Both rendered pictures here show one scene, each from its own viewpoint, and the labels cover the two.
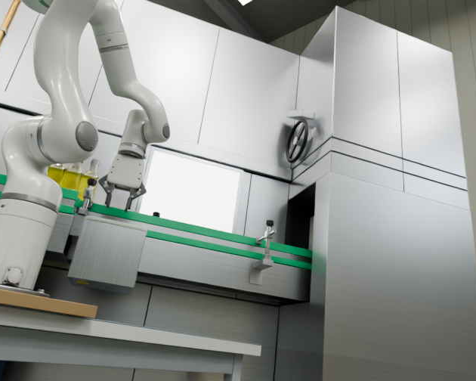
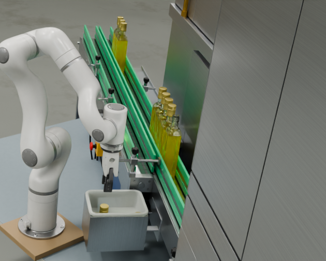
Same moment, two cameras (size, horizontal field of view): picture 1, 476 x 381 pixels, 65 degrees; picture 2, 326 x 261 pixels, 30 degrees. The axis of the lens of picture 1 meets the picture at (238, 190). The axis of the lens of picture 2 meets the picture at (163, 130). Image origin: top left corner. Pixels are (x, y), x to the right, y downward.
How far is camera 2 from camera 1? 2.54 m
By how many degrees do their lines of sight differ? 98
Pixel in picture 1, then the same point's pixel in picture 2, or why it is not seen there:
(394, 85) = (278, 69)
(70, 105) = (22, 139)
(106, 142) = not seen: hidden behind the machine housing
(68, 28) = (18, 86)
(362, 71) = (243, 29)
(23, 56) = not seen: outside the picture
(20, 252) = (29, 213)
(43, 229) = (34, 204)
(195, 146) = not seen: hidden behind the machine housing
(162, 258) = (167, 232)
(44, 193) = (31, 185)
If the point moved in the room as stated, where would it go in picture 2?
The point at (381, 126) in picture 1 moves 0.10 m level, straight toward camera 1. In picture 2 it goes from (234, 175) to (187, 159)
